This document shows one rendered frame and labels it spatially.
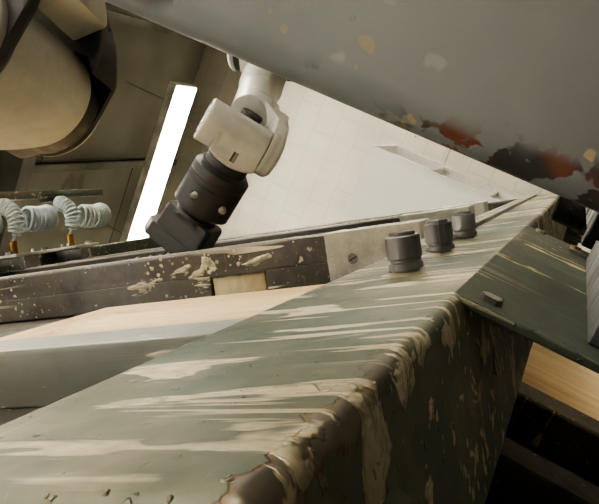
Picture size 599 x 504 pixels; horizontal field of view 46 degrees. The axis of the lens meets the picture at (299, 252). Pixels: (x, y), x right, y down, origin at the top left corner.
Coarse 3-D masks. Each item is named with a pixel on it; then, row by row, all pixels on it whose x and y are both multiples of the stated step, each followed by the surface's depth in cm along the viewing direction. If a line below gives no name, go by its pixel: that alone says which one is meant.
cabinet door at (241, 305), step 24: (288, 288) 82; (312, 288) 78; (96, 312) 88; (120, 312) 85; (144, 312) 83; (168, 312) 79; (192, 312) 75; (216, 312) 72; (240, 312) 69; (24, 336) 74
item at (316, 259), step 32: (384, 224) 91; (416, 224) 86; (160, 256) 100; (192, 256) 98; (224, 256) 96; (256, 256) 94; (288, 256) 93; (320, 256) 91; (352, 256) 89; (384, 256) 88; (0, 288) 112; (32, 288) 109; (64, 288) 107; (96, 288) 105; (128, 288) 103; (160, 288) 101; (192, 288) 99; (0, 320) 112
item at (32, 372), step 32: (224, 320) 47; (0, 352) 48; (32, 352) 47; (64, 352) 46; (96, 352) 45; (128, 352) 44; (160, 352) 44; (0, 384) 49; (32, 384) 48; (64, 384) 47
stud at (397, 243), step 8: (392, 232) 50; (400, 232) 49; (408, 232) 49; (392, 240) 49; (400, 240) 49; (408, 240) 49; (416, 240) 49; (392, 248) 49; (400, 248) 49; (408, 248) 49; (416, 248) 49; (392, 256) 49; (400, 256) 49; (408, 256) 49; (416, 256) 49; (392, 264) 49; (400, 264) 49; (408, 264) 49; (416, 264) 49; (400, 272) 49
